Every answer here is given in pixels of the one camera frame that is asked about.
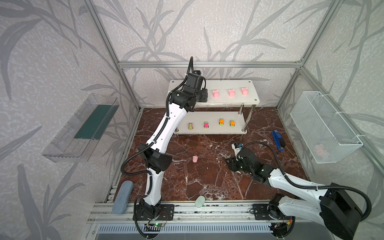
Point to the clear plastic wall bin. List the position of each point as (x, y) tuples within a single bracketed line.
[(79, 137)]

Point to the blue stapler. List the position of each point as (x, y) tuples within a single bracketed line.
[(280, 142)]

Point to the orange green toy car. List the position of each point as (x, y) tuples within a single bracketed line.
[(221, 121), (232, 123)]

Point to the white wire wall basket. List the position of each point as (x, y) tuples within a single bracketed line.
[(320, 123)]

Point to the pale green oval soap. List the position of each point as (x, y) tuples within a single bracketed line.
[(200, 201)]

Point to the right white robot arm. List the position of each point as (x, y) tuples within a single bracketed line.
[(338, 208)]

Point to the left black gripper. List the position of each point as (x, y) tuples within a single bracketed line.
[(203, 95)]

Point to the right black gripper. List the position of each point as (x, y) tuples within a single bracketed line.
[(233, 162)]

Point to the white two-tier shelf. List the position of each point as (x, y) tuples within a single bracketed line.
[(214, 110)]

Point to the pink item in basket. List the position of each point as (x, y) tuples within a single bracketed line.
[(321, 151)]

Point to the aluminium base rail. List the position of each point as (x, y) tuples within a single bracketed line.
[(186, 218)]

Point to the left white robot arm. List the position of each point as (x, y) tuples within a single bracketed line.
[(157, 161)]

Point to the grey blue sponge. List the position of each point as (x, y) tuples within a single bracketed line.
[(123, 197)]

